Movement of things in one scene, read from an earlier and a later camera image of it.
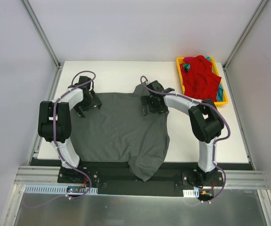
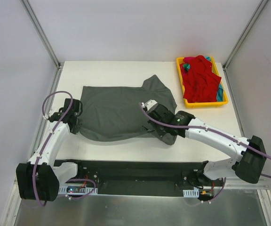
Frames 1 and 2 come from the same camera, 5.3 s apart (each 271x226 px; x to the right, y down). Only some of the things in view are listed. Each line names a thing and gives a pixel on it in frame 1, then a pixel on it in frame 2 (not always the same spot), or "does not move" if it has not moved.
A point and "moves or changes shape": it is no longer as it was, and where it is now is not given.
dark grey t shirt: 118,131 moves or changes shape
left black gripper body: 90,106 → 75,123
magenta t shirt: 189,59 does not move
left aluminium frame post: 26,4 does not move
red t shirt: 199,81 does not move
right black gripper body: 148,106 → 157,125
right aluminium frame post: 252,20 does not move
